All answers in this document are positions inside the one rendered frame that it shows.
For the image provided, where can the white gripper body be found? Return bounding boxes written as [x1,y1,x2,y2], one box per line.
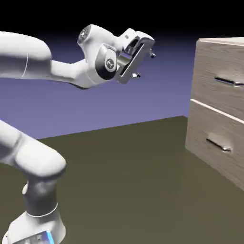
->
[117,36,155,84]

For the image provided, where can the light wood drawer front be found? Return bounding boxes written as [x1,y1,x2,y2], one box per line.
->
[190,41,244,121]
[184,99,244,192]

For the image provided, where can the light wood cabinet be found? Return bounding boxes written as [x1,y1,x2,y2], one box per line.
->
[184,37,244,192]

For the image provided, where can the curved metal drawer handle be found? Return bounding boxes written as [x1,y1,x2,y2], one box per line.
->
[205,137,233,153]
[214,76,244,87]

